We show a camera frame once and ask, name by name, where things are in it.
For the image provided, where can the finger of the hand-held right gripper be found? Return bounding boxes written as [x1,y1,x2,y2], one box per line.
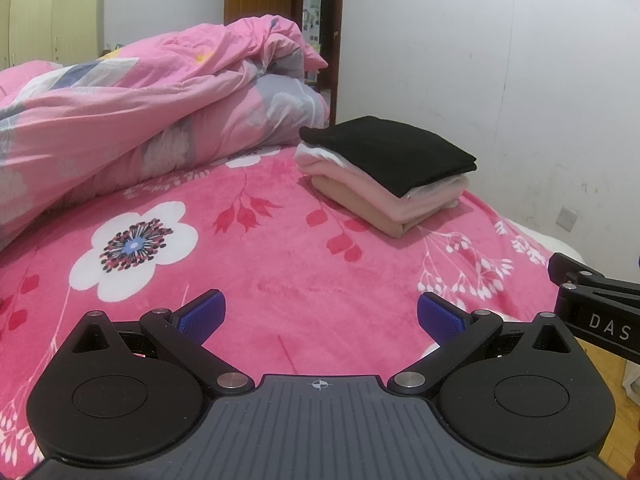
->
[548,253,608,288]

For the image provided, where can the pink floral quilt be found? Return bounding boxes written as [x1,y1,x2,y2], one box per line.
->
[0,16,331,253]

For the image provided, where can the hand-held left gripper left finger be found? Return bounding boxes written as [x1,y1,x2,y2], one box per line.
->
[70,290,253,395]

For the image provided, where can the black t-shirt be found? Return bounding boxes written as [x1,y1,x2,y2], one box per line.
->
[299,116,478,198]

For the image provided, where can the pale yellow wardrobe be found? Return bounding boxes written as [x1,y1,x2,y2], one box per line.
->
[0,0,107,71]

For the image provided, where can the beige folded garment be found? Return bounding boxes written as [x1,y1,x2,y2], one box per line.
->
[311,175,458,237]

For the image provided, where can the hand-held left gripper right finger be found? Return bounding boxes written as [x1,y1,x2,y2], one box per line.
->
[387,292,576,396]

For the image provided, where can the pink flower-print blanket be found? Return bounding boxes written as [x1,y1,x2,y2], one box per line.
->
[0,142,586,480]

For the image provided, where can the white wall socket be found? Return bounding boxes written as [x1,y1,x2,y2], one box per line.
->
[556,205,579,232]

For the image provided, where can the pale pink garment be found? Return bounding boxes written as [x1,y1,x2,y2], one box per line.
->
[295,157,471,226]

